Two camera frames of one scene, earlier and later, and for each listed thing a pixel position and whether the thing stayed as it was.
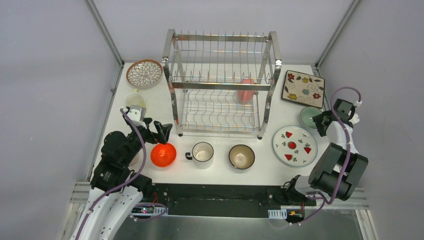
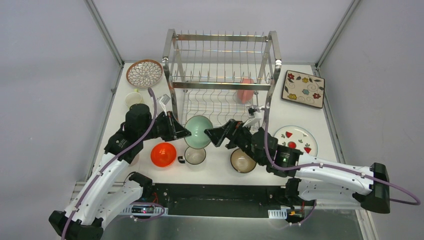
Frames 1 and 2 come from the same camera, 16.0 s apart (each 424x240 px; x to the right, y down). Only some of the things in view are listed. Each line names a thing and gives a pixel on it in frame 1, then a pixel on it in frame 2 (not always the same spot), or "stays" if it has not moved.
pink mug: [246, 96] stays
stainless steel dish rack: [204, 68] stays
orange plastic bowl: [163, 155] stays
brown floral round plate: [144, 73] stays
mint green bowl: [306, 114] → [196, 125]
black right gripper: [318, 119] → [218, 135]
